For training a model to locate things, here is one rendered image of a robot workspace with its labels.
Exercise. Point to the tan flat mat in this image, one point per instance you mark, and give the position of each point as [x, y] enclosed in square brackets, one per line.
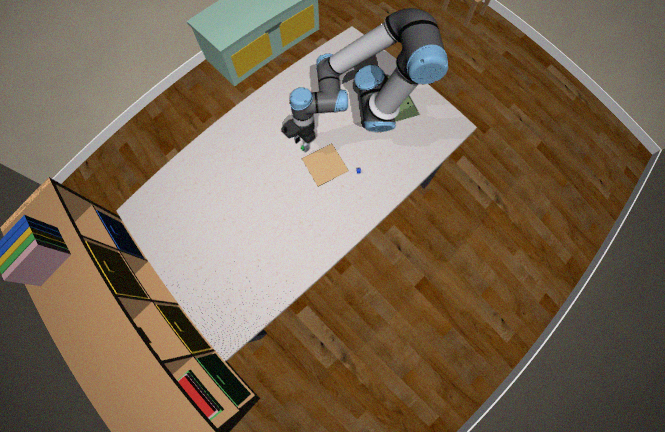
[325, 164]

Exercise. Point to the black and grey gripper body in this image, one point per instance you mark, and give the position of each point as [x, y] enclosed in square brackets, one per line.
[294, 128]

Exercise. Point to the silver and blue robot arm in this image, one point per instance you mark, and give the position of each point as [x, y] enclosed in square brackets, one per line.
[423, 57]

